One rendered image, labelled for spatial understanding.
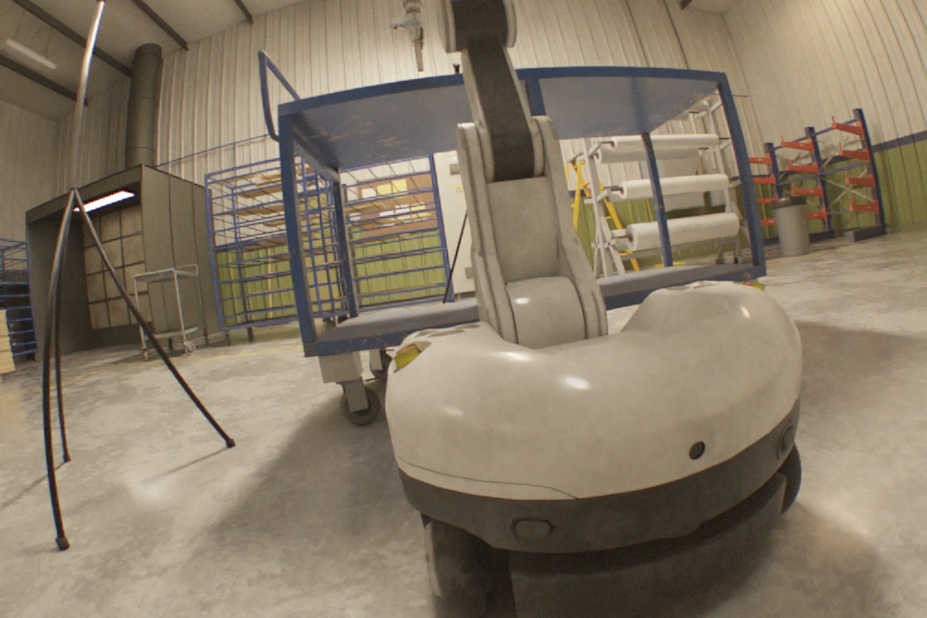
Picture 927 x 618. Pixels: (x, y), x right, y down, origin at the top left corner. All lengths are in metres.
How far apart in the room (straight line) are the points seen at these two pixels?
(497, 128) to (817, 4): 8.48
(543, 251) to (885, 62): 7.68
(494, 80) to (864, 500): 1.14
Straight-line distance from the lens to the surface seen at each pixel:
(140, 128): 8.47
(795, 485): 0.64
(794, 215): 5.53
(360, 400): 1.32
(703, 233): 4.72
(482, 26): 1.15
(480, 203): 0.87
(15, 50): 7.94
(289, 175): 1.28
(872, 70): 8.30
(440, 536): 0.49
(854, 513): 0.76
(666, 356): 0.38
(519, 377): 0.36
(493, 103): 0.98
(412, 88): 1.29
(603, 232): 4.41
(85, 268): 8.92
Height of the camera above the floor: 0.45
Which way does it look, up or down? level
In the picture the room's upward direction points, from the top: 9 degrees counter-clockwise
